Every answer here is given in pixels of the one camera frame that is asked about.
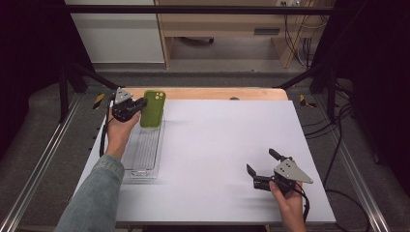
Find black item under desk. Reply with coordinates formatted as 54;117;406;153
178;36;216;45

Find yellow black striped tape marker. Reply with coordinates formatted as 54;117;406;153
92;93;106;110
299;94;317;108

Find green phone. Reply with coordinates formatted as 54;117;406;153
139;89;167;130

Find white partition panel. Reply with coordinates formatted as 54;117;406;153
64;0;165;64

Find black horizontal frame bar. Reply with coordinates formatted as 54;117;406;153
62;4;342;15

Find bundle of black desk cables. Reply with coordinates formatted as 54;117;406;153
283;13;315;69

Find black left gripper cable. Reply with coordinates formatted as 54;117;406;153
99;100;116;158

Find black curtain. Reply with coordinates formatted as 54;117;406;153
322;0;410;188
0;0;95;156

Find person's left hand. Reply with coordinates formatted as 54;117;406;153
105;112;142;161

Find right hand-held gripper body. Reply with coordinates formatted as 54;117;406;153
251;157;314;196

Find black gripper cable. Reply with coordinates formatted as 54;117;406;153
291;182;311;223
99;100;116;158

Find white table mat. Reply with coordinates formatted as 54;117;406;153
72;99;337;225

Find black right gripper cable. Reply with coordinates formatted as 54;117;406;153
291;182;311;223

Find black metal stand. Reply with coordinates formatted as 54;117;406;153
58;61;120;124
274;62;337;122

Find grey desk drawer handle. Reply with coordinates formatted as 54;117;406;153
253;28;280;36

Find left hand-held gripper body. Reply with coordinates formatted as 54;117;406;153
110;86;143;124

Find person's right hand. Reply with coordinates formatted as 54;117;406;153
269;180;308;225

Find light wooden desk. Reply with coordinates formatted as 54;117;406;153
154;0;327;70

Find clear plastic tray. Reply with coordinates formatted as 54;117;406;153
121;119;166;181

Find black floor cables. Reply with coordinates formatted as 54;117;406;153
303;102;371;232

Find aluminium floor rail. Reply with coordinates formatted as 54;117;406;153
313;96;391;232
0;96;81;232

